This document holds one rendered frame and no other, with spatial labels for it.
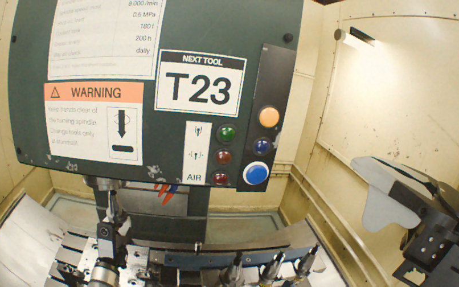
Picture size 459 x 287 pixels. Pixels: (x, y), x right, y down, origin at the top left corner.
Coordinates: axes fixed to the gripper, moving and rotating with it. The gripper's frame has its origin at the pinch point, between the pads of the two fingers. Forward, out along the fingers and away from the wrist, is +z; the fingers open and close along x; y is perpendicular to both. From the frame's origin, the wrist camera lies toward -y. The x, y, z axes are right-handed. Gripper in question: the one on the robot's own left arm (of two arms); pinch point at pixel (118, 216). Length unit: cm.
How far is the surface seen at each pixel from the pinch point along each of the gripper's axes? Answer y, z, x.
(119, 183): -17.6, -7.3, 4.8
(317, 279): 46, -6, 89
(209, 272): 4.8, -15.4, 26.8
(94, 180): -19.0, -9.2, -0.8
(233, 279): 2.6, -19.5, 32.1
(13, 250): 48, -2, -84
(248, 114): -39, -22, 26
